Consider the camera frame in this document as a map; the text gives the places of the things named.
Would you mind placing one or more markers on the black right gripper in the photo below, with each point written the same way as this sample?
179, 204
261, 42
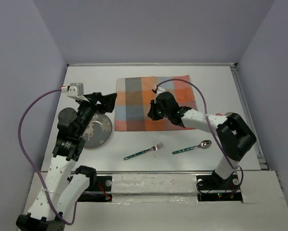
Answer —
153, 110

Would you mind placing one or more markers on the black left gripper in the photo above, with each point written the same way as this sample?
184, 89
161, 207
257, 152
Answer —
95, 101

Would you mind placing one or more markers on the checkered orange blue cloth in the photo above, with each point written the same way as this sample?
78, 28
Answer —
133, 102

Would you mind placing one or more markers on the grey reindeer plate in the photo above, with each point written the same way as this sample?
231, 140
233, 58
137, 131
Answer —
98, 131

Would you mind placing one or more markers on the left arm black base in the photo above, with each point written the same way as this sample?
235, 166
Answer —
100, 192

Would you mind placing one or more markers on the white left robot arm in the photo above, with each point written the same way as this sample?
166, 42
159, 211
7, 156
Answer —
61, 189

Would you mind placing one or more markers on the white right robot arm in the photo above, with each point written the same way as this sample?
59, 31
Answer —
231, 133

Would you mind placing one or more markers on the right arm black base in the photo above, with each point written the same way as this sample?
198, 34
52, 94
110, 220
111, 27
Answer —
226, 190

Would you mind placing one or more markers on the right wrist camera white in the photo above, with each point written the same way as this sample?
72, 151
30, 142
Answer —
158, 90

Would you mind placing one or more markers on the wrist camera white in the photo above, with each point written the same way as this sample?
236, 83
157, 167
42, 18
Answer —
75, 91
158, 90

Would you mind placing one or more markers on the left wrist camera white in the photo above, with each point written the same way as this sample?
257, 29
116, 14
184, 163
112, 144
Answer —
75, 91

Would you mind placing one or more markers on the fork with green handle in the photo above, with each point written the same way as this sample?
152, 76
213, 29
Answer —
151, 149

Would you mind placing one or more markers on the spoon with green handle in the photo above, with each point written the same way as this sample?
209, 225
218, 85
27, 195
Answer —
203, 145

